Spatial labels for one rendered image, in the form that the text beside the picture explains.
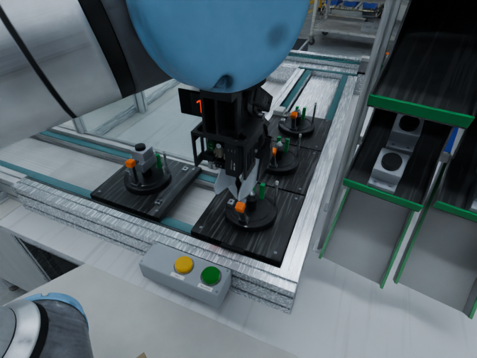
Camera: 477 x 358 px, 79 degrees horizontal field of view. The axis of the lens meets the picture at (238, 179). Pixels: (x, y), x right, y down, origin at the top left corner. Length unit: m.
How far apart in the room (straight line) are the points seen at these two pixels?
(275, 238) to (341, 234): 0.16
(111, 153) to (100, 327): 0.59
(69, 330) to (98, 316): 0.29
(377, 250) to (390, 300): 0.19
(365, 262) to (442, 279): 0.14
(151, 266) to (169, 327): 0.14
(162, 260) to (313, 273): 0.39
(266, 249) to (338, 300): 0.22
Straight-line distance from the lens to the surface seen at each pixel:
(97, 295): 0.85
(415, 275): 0.73
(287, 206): 0.82
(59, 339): 0.52
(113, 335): 0.79
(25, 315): 0.51
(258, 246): 0.72
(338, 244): 0.70
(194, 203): 0.90
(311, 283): 0.82
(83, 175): 1.13
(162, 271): 0.71
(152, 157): 0.88
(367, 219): 0.70
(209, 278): 0.67
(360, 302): 0.82
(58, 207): 0.99
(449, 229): 0.73
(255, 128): 0.35
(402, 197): 0.58
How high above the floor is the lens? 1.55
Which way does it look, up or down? 40 degrees down
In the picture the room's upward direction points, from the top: straight up
